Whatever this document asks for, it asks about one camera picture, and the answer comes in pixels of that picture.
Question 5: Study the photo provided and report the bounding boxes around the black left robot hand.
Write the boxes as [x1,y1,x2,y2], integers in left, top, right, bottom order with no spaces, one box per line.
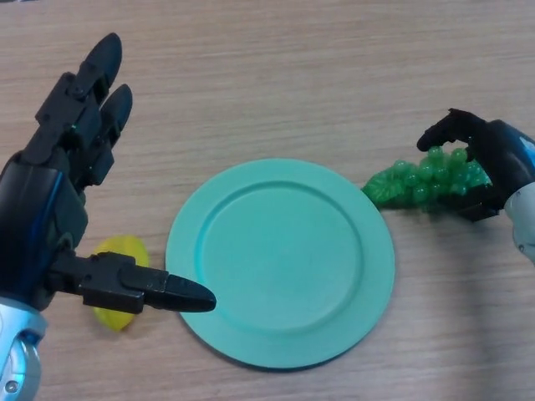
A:
[0,32,217,315]

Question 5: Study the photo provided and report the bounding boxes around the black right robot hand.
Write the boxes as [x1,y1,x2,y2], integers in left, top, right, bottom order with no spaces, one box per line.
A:
[416,108,535,224]

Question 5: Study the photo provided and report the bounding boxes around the green grape bunch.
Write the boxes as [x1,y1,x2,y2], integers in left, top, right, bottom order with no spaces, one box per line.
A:
[361,145,494,212]

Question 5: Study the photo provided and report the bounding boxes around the green round plate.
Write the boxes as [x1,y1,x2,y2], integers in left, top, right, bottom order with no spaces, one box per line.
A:
[166,157,396,371]

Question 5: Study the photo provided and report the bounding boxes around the yellow starfruit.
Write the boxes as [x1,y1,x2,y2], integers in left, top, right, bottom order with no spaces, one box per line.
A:
[91,235,150,333]

